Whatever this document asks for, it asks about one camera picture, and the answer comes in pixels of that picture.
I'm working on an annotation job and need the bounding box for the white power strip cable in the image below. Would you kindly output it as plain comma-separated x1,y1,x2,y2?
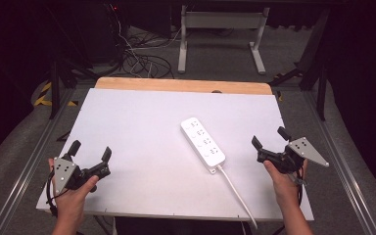
216,164,259,230

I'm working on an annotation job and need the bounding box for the black yellow hazard tape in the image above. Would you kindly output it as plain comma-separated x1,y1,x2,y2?
33,81,79,108

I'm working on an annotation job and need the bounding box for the dark equipment case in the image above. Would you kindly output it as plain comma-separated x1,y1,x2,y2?
86,2,126,65

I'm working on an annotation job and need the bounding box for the tangle of floor cables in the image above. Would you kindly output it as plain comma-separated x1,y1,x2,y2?
109,3,182,80

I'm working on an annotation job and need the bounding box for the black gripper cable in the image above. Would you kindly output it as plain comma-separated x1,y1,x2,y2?
287,172,308,210
45,169,71,218

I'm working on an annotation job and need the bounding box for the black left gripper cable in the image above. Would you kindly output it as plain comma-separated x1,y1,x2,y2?
45,169,71,218

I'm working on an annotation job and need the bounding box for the person's left hand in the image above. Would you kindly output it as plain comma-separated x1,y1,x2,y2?
47,158,101,217

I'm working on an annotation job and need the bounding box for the white board cover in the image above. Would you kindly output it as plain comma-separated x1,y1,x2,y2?
35,87,315,222

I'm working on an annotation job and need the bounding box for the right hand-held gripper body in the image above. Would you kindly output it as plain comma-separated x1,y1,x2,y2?
256,136,330,175

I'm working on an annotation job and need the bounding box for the wooden table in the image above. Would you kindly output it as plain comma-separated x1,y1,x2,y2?
94,76,273,96

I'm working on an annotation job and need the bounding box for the black metal stand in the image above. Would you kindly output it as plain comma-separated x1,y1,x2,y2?
268,9,330,122
45,48,94,120

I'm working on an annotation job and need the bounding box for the white power strip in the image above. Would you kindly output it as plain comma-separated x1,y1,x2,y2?
179,117,227,175

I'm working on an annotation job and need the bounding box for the person's right hand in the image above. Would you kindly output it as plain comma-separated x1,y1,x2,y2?
262,158,308,210

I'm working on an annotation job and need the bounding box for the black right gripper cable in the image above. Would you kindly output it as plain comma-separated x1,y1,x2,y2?
287,172,308,210

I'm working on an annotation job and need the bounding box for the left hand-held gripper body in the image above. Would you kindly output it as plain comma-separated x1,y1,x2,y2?
53,154,112,194

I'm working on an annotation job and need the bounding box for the metal floor rail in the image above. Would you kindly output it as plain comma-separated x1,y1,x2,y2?
302,91,376,235
0,87,91,235

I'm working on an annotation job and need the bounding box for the white metal stand frame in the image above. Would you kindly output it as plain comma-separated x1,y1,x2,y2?
176,4,271,75

